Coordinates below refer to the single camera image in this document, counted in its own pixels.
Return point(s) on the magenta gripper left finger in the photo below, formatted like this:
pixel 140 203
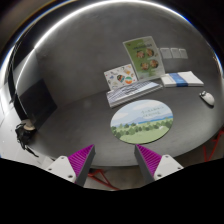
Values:
pixel 75 167

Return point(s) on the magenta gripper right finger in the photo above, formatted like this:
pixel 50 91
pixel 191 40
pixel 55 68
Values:
pixel 154 166

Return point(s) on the round landscape mouse pad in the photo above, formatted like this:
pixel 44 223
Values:
pixel 142 121

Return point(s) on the white computer mouse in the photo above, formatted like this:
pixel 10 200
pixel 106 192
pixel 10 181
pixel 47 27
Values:
pixel 207 97

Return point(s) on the black bag on floor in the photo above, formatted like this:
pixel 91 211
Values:
pixel 25 130

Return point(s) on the black monitor screen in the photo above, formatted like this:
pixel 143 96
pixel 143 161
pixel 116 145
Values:
pixel 36 101

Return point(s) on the white and blue book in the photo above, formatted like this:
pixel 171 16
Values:
pixel 181 79

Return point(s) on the white sticker sheet card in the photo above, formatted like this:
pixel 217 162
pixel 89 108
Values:
pixel 120 76

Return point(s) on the green poster with photos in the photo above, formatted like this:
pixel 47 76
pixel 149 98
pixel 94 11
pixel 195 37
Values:
pixel 145 58

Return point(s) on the red table leg frame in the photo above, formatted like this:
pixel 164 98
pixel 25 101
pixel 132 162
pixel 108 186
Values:
pixel 214 142

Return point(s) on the middle wall socket plate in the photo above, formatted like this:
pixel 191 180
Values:
pixel 175 52

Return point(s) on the right wall socket plate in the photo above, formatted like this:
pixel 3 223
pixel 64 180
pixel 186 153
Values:
pixel 183 53

